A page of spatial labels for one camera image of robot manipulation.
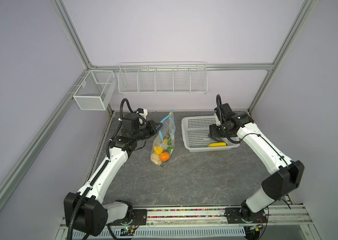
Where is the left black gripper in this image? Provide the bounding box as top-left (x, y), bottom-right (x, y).
top-left (133, 119), bottom-right (163, 141)

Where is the dark green toy cucumber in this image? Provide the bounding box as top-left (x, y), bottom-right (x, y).
top-left (213, 138), bottom-right (225, 143)

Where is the white plastic perforated basket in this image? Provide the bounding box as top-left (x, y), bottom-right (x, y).
top-left (181, 116), bottom-right (240, 153)

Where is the yellow toy lemon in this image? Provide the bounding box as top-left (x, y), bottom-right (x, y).
top-left (154, 146), bottom-right (164, 156)

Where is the clear zip top bag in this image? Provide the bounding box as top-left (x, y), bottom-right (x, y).
top-left (150, 110), bottom-right (176, 167)

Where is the beige round toy bun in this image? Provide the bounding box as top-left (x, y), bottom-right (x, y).
top-left (151, 154), bottom-right (163, 166)

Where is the green leafy toy vegetable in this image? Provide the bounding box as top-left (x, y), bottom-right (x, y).
top-left (165, 138), bottom-right (174, 155)

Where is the orange toy carrot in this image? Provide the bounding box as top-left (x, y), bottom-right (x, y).
top-left (160, 152), bottom-right (170, 162)

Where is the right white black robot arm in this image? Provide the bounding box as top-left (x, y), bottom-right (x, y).
top-left (209, 101), bottom-right (304, 222)

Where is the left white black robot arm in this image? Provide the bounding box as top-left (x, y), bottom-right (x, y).
top-left (64, 98), bottom-right (163, 240)

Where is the yellow toy banana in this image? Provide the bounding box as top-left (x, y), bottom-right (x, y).
top-left (208, 142), bottom-right (227, 148)

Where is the small white mesh box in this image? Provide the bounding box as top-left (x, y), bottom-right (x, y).
top-left (73, 70), bottom-right (117, 111)

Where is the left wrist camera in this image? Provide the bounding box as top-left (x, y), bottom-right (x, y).
top-left (136, 108), bottom-right (148, 119)

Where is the long white wire shelf basket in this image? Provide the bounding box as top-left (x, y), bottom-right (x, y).
top-left (118, 62), bottom-right (208, 95)

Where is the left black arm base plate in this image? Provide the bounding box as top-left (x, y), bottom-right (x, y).
top-left (110, 209), bottom-right (148, 226)

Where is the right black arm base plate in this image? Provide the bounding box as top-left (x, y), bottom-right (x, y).
top-left (224, 207), bottom-right (268, 224)

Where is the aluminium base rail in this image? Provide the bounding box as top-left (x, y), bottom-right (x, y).
top-left (57, 204), bottom-right (314, 230)

